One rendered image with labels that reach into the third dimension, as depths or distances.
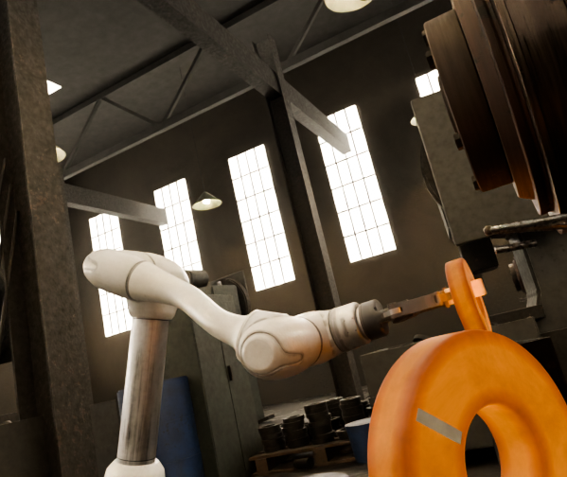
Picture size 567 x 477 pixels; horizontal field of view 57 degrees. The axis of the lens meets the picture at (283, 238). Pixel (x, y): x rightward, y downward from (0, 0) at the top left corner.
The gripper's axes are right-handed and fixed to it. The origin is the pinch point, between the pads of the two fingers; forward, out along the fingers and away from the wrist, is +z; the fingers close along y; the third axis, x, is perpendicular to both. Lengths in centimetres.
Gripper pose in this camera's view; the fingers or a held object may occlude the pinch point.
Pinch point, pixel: (465, 291)
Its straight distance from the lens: 102.6
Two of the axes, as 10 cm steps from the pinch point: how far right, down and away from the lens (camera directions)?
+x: -2.6, -9.3, 2.5
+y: -4.4, -1.1, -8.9
